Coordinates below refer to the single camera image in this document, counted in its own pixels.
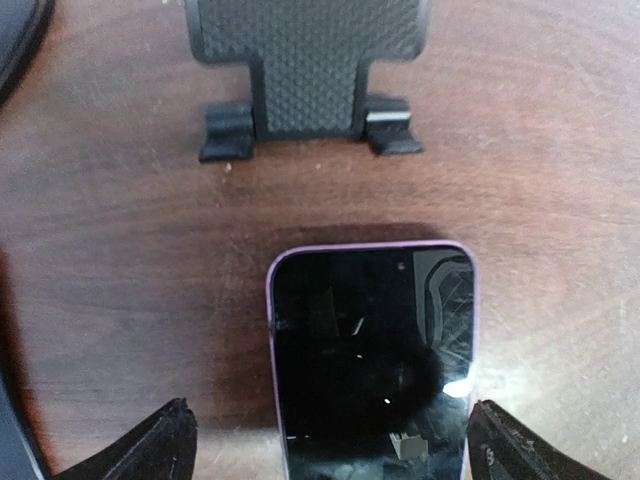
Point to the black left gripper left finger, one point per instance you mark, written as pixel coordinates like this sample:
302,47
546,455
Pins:
162,446

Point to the blue smartphone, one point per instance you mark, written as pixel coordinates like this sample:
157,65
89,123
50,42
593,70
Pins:
24,24

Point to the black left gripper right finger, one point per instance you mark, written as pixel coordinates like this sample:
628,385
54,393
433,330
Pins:
501,447

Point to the pink-edged dark smartphone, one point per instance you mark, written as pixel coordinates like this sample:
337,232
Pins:
373,351

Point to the black textured folding phone stand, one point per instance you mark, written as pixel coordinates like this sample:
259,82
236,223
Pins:
309,65

